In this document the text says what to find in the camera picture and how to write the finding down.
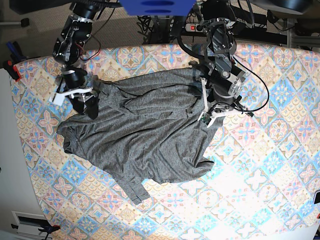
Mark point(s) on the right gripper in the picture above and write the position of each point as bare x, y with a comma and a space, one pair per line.
73, 84

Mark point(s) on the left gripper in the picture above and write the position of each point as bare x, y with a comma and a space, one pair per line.
217, 105

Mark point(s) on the grey t-shirt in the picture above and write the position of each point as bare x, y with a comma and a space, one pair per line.
147, 128

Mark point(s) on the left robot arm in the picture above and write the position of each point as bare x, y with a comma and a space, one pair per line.
223, 76

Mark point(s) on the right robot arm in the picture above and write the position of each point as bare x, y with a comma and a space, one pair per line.
68, 50

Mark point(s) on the white power strip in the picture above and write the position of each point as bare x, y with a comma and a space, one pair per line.
193, 28

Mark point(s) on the red black clamp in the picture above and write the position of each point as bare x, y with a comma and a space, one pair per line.
12, 70

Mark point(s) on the patterned tablecloth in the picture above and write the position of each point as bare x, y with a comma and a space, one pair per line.
265, 175

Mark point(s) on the blue black clamp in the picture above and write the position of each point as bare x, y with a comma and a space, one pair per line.
35, 232

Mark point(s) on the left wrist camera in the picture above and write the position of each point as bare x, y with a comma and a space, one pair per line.
206, 119

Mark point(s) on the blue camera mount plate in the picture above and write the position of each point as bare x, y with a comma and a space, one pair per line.
157, 7

